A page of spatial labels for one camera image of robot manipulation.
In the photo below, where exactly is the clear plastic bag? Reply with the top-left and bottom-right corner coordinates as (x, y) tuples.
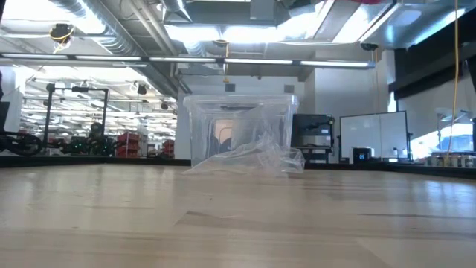
(184, 106), (306, 178)

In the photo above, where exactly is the clear plastic storage bin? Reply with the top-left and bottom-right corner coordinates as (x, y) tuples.
(182, 94), (300, 168)

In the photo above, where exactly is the red storage shelf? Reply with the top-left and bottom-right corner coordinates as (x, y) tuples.
(115, 132), (141, 159)
(161, 139), (176, 159)

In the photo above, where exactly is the black cabinet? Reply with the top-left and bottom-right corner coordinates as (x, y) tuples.
(291, 113), (335, 165)

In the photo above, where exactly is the long ceiling light bar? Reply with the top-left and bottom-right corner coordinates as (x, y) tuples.
(0, 52), (375, 70)

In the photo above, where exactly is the small black box blue display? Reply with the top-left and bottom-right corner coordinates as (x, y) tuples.
(352, 147), (373, 165)

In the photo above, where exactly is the white whiteboard on stand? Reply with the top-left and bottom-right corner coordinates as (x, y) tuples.
(338, 110), (411, 164)

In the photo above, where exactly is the black metal stand frame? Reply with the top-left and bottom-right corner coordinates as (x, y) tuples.
(44, 83), (111, 150)

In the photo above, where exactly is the silver ceiling air duct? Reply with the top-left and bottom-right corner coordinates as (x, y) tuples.
(48, 0), (147, 57)

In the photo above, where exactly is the black table edge frame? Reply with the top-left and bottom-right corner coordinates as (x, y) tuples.
(0, 155), (476, 180)

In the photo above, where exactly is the yellow ceiling cable reel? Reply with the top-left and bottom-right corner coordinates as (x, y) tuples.
(48, 22), (76, 54)

